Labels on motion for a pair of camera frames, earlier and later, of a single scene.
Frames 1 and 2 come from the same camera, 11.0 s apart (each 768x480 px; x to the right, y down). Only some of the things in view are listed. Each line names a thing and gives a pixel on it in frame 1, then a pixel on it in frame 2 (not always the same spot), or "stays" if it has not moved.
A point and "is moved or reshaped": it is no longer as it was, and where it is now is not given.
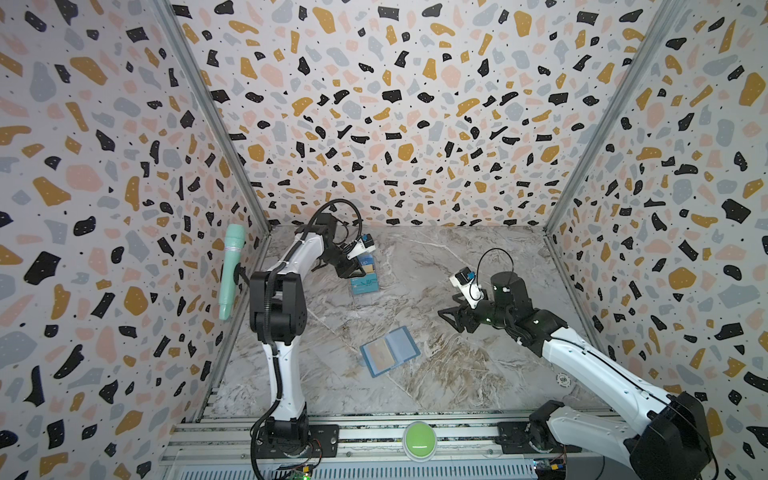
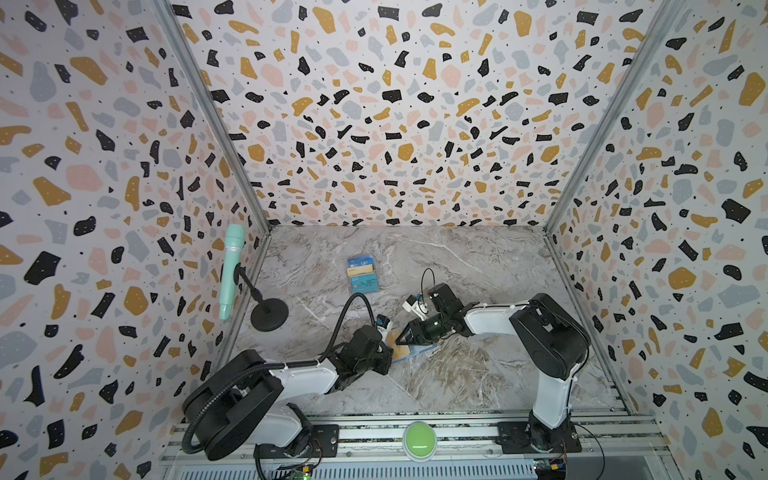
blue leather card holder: (389, 350) is moved or reshaped
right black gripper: (470, 314) -> (424, 327)
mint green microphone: (234, 240) stays
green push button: (419, 441) stays
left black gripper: (349, 269) -> (388, 356)
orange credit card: (380, 354) is moved or reshaped
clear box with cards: (369, 282) stays
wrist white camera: (463, 279) -> (412, 304)
